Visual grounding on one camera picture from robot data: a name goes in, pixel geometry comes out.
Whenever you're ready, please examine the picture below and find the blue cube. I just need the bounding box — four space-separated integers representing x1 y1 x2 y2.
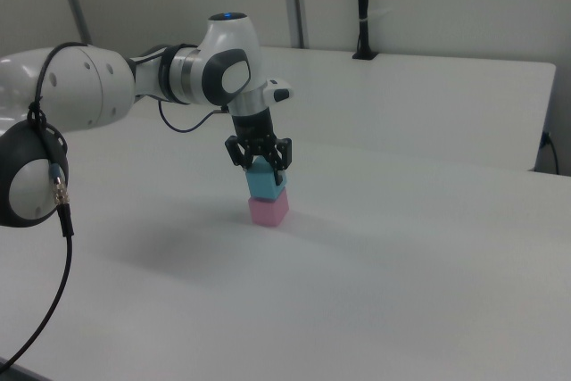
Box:
244 159 292 203

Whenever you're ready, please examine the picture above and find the black power cable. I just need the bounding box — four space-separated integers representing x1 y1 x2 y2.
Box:
538 130 561 175

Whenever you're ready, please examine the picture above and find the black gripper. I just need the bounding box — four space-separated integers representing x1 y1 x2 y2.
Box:
224 106 294 188

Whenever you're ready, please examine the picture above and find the black cable with metal connector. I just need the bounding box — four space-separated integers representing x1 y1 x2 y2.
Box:
0 41 90 367

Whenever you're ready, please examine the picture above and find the black camera pole stand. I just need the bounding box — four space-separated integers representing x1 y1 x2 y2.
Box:
352 0 381 62

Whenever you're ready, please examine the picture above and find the pink cube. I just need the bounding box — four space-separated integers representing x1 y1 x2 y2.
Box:
247 190 291 228

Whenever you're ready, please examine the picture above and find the thin dark gripper cable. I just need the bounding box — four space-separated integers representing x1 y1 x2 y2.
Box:
157 98 227 135

